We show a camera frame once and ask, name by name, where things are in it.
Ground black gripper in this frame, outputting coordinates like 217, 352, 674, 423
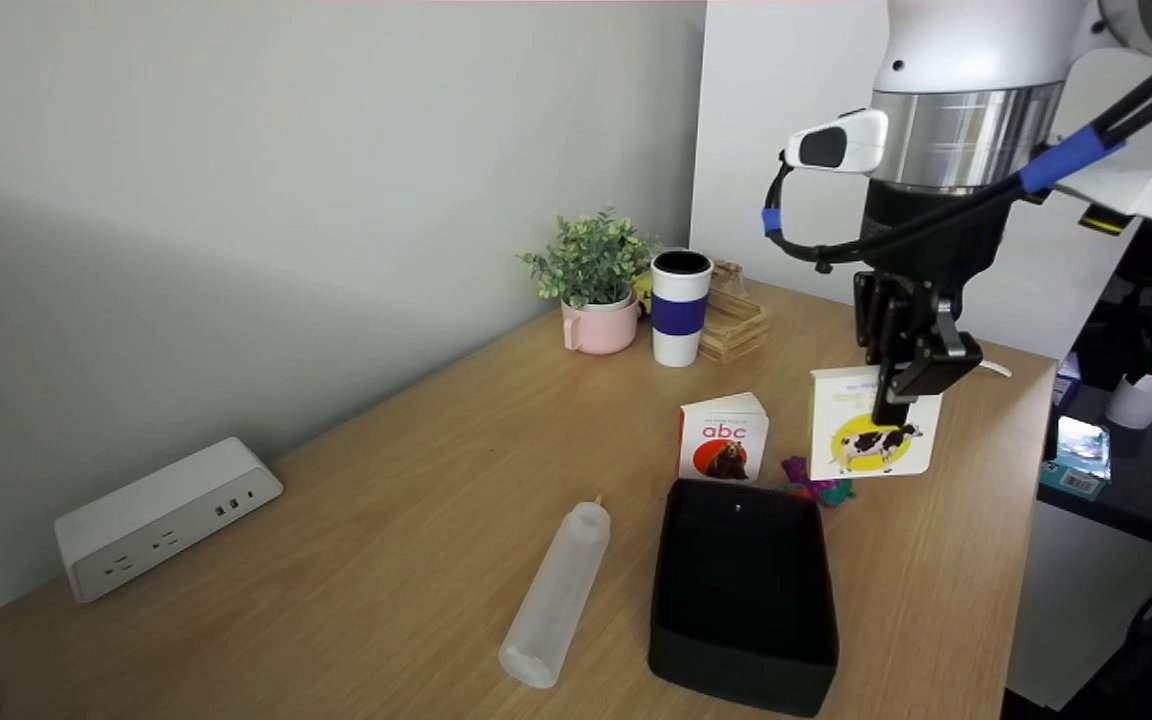
852, 178, 1008, 432

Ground small red abc book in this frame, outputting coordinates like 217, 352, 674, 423
677, 388, 778, 487

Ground black plastic box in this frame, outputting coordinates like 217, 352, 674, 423
643, 478, 843, 720

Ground white power strip box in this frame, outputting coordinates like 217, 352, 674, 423
53, 432, 289, 608

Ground purple toy grapes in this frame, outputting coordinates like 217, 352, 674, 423
778, 454, 862, 511

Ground wooden slat crate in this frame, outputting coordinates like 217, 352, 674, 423
698, 261, 778, 368

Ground white cup purple sleeve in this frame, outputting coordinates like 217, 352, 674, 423
649, 247, 718, 374

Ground white paper cup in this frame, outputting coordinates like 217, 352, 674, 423
1106, 368, 1152, 432

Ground green plant in pink mug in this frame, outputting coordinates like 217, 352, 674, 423
515, 208, 661, 360

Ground translucent squeeze bottle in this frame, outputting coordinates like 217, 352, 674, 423
496, 497, 615, 691

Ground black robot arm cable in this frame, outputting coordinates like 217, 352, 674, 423
758, 34, 1152, 276

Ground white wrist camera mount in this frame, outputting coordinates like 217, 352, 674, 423
1061, 156, 1152, 233

